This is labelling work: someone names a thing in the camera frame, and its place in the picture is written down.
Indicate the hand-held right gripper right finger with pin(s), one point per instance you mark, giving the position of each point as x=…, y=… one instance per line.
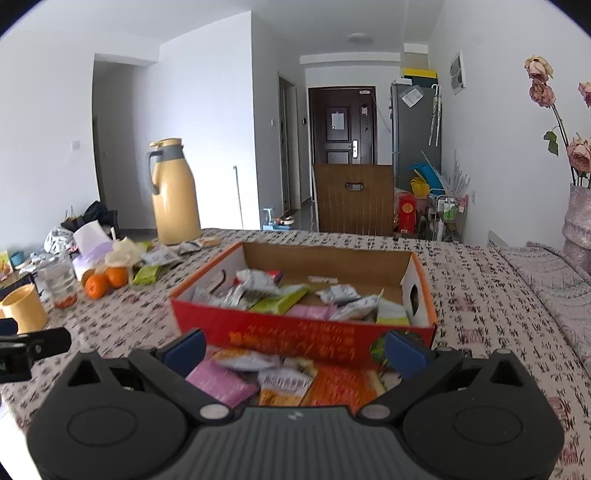
x=406, y=355

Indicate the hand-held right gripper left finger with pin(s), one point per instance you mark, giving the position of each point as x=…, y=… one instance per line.
x=187, y=351

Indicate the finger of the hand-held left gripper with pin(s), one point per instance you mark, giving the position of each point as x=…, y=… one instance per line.
x=7, y=326
x=41, y=344

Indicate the orange snack packet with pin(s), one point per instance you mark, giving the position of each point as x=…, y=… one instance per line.
x=341, y=387

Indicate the red cardboard box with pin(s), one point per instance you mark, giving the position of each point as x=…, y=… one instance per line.
x=286, y=334

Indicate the white striped label packet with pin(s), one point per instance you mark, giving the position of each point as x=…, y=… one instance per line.
x=286, y=381

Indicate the pile of assorted snacks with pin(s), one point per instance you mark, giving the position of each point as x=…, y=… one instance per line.
x=277, y=300

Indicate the yellow plastic cup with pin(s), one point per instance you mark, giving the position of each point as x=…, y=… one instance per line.
x=25, y=309

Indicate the clear glass cup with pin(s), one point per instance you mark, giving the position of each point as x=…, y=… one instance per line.
x=57, y=281

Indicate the small teal cup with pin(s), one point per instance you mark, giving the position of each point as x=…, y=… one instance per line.
x=16, y=258

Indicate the small green snack packet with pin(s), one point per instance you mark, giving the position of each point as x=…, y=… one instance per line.
x=147, y=274

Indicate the white grey snack packet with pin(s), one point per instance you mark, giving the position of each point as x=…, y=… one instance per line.
x=189, y=247
x=161, y=256

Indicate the silver foil bag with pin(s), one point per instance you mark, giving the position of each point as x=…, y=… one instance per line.
x=57, y=240

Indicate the small beige snack packet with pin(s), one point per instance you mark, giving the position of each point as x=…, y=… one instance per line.
x=210, y=241

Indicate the white tissue roll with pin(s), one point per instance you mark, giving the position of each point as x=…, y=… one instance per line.
x=92, y=237

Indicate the cream plastic bag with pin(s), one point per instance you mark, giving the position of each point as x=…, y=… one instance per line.
x=124, y=251

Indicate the black bag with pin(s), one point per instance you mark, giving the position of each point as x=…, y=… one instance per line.
x=101, y=214

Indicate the red gift box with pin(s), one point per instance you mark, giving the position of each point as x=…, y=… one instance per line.
x=406, y=212

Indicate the yellow thermos jug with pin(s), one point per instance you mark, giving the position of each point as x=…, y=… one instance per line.
x=178, y=203

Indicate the small blue floor stand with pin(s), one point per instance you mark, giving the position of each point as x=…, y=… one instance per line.
x=272, y=222

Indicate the brown wooden chair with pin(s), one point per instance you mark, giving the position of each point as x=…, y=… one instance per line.
x=341, y=207

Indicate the grey patterned blanket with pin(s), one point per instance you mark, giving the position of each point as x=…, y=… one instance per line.
x=554, y=277

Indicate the yellow bag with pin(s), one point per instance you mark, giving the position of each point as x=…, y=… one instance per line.
x=420, y=187

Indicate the white feathery decoration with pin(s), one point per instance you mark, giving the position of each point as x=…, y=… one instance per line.
x=457, y=180

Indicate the blue plastic dustpan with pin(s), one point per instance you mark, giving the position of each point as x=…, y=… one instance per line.
x=427, y=173

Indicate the pink glitter vase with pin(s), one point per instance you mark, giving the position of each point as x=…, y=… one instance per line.
x=579, y=226

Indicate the grey refrigerator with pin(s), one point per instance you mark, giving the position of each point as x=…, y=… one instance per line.
x=413, y=134

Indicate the dark brown entrance door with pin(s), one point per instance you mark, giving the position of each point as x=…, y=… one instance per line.
x=323, y=147

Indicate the grey interior door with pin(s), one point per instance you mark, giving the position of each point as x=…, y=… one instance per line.
x=288, y=147

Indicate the white folded umbrella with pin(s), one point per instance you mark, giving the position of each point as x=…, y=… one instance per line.
x=435, y=120

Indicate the clear plastic document pouch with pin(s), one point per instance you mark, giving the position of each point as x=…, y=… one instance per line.
x=412, y=98

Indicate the yellow and black box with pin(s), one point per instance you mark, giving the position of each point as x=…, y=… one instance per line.
x=418, y=74

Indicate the white cardboard box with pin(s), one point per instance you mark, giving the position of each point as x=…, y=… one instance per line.
x=415, y=55

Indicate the dried pink roses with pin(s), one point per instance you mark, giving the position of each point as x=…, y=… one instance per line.
x=540, y=69

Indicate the round ceiling lamp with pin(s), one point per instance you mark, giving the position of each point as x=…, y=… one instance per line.
x=359, y=38

